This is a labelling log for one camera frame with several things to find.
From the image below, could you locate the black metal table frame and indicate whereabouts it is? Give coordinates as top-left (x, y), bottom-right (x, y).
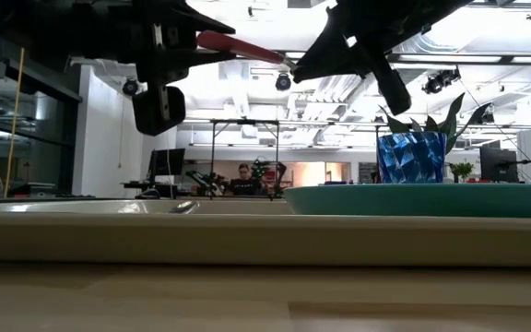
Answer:
top-left (209, 118), bottom-right (281, 199)

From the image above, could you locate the dark glass-front cabinet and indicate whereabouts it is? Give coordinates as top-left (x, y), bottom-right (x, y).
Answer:
top-left (0, 45), bottom-right (84, 200)

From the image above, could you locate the black ceiling light cluster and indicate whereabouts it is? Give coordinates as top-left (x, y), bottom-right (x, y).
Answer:
top-left (421, 66), bottom-right (462, 96)

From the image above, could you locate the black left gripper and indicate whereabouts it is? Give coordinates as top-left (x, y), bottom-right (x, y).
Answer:
top-left (131, 0), bottom-right (238, 137)

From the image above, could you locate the teal plate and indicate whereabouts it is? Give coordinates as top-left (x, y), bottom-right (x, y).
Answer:
top-left (283, 183), bottom-right (531, 219)

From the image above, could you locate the small green potted plant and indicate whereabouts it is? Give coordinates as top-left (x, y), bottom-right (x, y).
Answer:
top-left (449, 160), bottom-right (476, 185)

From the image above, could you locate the overhead LED light bar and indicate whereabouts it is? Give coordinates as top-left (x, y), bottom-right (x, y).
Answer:
top-left (274, 49), bottom-right (531, 66)

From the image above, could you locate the black computer monitor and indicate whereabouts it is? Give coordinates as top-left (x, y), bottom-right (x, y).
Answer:
top-left (479, 146), bottom-right (520, 184)
top-left (147, 148), bottom-right (187, 185)

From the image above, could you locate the beige plastic tray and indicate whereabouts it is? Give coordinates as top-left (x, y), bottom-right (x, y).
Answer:
top-left (0, 198), bottom-right (531, 267)

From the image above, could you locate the snake plant in white pot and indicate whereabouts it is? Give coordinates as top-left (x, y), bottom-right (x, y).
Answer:
top-left (378, 91), bottom-right (493, 156)

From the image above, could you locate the blue faceted cup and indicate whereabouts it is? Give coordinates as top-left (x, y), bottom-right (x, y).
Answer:
top-left (376, 132), bottom-right (449, 185)

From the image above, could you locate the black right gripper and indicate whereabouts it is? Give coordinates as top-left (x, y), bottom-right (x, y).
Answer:
top-left (292, 0), bottom-right (475, 117)

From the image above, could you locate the red-handled metal fork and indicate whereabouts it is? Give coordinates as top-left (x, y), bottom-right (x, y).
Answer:
top-left (195, 30), bottom-right (301, 73)

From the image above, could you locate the person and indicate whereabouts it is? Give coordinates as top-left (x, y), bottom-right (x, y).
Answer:
top-left (228, 162), bottom-right (264, 197)

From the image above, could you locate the black ceiling spotlight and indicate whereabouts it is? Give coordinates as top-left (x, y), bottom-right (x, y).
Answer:
top-left (274, 71), bottom-right (293, 92)
top-left (121, 77), bottom-right (140, 98)
top-left (480, 101), bottom-right (498, 125)

